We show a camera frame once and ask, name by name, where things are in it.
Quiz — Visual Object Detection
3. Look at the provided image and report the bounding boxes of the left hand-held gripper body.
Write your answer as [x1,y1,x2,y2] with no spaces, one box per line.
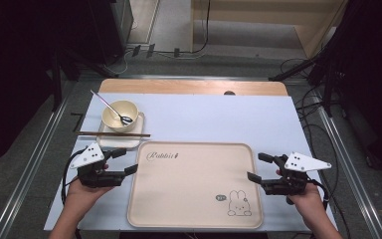
[70,142,126,189]

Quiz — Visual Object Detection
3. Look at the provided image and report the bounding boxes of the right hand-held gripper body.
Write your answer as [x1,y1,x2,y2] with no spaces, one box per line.
[262,151,332,196]

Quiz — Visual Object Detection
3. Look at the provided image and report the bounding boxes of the small cream square plate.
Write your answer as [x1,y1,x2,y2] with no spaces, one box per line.
[95,112,146,149]

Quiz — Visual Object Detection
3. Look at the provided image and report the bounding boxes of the cream bowl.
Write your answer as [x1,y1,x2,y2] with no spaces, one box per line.
[100,100,139,133]

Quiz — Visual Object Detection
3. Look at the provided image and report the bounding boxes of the metal spoon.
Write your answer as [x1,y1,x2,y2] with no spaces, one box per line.
[90,89,134,126]

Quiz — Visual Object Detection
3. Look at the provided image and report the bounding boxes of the large beige rabbit print tray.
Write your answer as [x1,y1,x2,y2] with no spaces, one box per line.
[126,141,264,230]

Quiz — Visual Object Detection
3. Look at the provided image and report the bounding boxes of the person's right hand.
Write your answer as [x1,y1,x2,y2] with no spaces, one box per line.
[286,181,328,217]

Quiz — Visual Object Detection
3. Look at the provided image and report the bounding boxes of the person's left hand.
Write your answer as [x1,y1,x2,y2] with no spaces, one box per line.
[67,178,114,215]

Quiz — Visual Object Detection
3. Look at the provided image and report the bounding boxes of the pale blue table mat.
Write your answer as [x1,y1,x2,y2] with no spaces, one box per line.
[43,93,337,232]

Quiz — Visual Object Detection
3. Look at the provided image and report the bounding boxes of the black tripod leg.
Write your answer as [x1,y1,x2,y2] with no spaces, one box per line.
[268,58,320,83]

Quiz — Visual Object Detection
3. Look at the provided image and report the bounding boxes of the dark cabinet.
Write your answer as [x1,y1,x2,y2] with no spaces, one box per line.
[88,0,134,66]

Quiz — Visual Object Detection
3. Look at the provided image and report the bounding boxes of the light wooden cabinet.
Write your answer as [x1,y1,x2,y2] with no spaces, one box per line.
[191,0,349,60]

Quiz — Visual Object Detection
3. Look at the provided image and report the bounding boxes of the left hand-held gripper black cable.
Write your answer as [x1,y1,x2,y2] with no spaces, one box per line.
[61,148,88,205]

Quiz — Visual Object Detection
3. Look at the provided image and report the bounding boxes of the hand-held gripper black cable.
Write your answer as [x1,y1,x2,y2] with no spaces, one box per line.
[61,148,88,205]
[306,178,331,211]

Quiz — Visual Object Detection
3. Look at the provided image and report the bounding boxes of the right hand-held gripper black cable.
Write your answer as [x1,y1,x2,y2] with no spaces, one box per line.
[306,178,331,211]

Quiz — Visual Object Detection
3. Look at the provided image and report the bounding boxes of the black floor cables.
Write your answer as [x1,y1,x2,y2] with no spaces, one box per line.
[279,58,352,239]

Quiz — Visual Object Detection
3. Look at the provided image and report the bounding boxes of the metal floor rail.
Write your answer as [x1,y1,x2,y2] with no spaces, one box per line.
[312,96,382,239]
[0,94,73,239]

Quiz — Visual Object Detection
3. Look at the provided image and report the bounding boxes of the white floor cable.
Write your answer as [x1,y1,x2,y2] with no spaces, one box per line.
[111,49,129,76]

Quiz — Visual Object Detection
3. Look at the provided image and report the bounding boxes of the black hanging cable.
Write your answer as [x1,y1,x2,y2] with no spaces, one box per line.
[180,0,212,55]

